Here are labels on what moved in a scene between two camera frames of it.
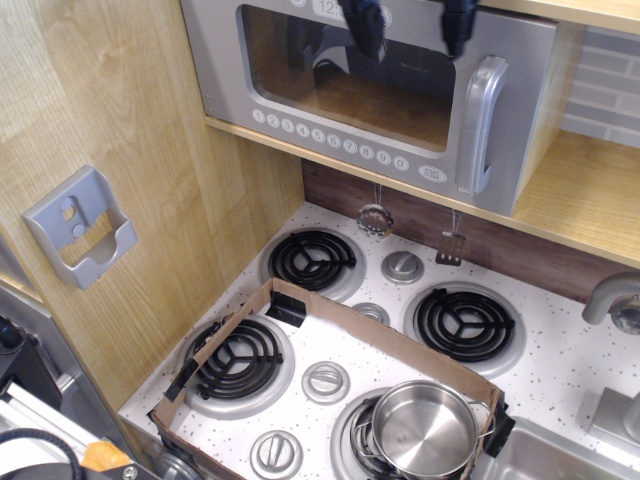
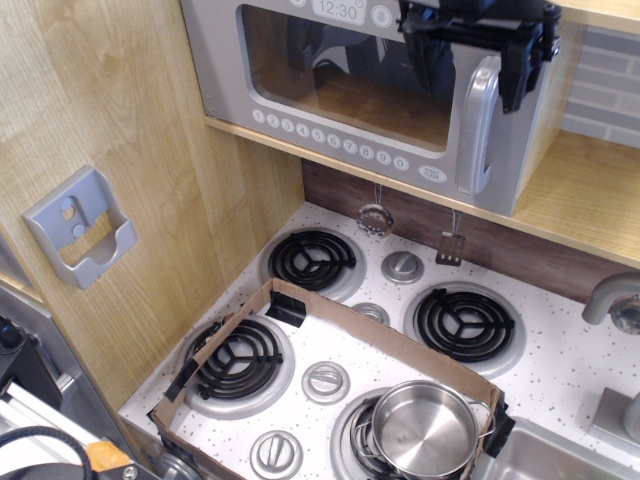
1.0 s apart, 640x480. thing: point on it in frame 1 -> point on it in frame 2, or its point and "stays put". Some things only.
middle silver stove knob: x=375 y=311 stays put
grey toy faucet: x=620 y=295 stays put
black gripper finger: x=458 y=18 -> x=519 y=70
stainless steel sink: x=531 y=452 stays put
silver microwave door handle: x=477 y=124 stays put
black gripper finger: x=366 y=21 -> x=436 y=64
